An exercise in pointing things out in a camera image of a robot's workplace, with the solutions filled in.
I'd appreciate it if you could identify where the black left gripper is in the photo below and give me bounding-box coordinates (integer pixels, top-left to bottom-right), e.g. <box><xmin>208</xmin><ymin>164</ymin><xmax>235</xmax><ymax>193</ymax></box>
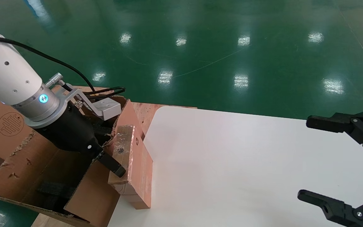
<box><xmin>35</xmin><ymin>102</ymin><xmax>127</xmax><ymax>178</ymax></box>

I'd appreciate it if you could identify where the small taped cardboard box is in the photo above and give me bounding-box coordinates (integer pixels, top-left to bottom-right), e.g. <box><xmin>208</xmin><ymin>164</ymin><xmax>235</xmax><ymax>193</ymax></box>
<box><xmin>107</xmin><ymin>125</ymin><xmax>153</xmax><ymax>209</ymax></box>

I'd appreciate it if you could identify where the big open cardboard box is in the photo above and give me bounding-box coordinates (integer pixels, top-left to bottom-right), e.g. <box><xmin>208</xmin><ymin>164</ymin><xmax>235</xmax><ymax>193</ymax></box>
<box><xmin>0</xmin><ymin>91</ymin><xmax>145</xmax><ymax>227</ymax></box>

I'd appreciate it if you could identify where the black foam insert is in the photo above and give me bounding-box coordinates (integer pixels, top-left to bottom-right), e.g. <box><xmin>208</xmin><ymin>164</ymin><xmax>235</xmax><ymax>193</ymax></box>
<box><xmin>37</xmin><ymin>118</ymin><xmax>119</xmax><ymax>212</ymax></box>

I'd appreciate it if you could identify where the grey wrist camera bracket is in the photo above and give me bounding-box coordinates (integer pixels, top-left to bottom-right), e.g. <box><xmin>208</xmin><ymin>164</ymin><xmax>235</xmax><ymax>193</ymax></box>
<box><xmin>63</xmin><ymin>84</ymin><xmax>122</xmax><ymax>121</ymax></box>

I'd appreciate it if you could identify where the short black cable loop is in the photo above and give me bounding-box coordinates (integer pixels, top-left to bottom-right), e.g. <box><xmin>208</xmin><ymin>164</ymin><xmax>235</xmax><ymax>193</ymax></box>
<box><xmin>84</xmin><ymin>87</ymin><xmax>126</xmax><ymax>99</ymax></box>

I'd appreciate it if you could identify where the long black cable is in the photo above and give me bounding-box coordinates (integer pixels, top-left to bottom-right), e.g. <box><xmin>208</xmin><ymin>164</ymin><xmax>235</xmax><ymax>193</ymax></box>
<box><xmin>0</xmin><ymin>35</ymin><xmax>97</xmax><ymax>93</ymax></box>

